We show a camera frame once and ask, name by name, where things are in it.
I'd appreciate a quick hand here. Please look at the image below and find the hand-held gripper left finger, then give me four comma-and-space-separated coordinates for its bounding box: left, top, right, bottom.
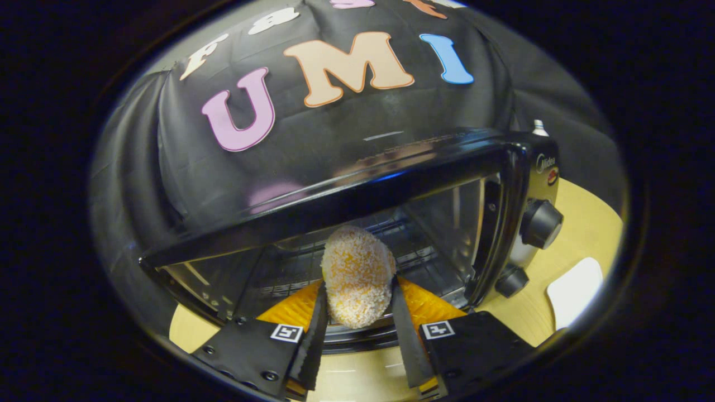
190, 279, 330, 401

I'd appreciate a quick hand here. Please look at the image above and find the black toaster oven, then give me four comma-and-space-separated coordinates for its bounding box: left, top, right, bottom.
139, 127, 564, 355

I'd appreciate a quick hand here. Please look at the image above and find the white plate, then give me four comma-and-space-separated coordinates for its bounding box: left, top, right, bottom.
546, 257, 604, 330

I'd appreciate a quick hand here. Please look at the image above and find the breaded croquette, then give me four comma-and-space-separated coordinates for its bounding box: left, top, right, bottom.
321, 225, 397, 329

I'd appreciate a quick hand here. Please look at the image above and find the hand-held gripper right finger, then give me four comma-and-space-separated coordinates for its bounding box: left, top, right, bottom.
390, 274, 536, 400

